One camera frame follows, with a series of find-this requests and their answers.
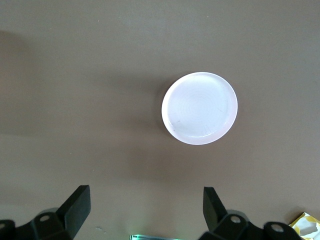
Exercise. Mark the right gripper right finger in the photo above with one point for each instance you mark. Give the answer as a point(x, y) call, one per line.
point(215, 212)

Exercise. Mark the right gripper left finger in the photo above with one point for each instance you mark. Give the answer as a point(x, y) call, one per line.
point(75, 212)

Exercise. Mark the yellow white patterned pack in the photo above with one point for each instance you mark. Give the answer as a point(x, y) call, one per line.
point(306, 225)

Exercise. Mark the pale pink round plate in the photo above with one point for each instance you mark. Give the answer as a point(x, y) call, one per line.
point(200, 108)

